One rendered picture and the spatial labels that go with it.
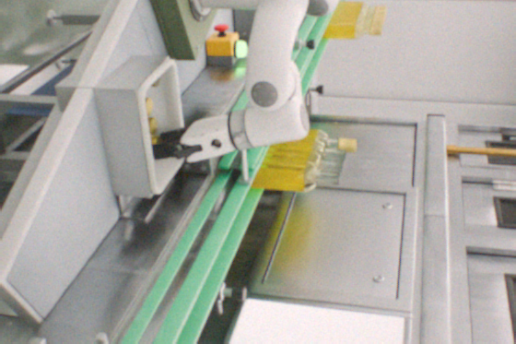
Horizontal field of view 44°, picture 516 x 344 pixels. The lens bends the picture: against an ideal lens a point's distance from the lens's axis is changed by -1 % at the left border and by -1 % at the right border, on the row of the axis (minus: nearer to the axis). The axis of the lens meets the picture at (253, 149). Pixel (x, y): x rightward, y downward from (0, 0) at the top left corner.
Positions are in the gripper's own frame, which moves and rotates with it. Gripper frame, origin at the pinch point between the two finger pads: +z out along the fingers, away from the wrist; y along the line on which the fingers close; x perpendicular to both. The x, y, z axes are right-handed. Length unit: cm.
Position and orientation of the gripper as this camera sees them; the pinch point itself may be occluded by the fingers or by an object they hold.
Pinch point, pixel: (165, 144)
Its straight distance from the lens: 126.9
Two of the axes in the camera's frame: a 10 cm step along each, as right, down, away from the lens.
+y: 2.4, -4.4, 8.6
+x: -3.0, -8.8, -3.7
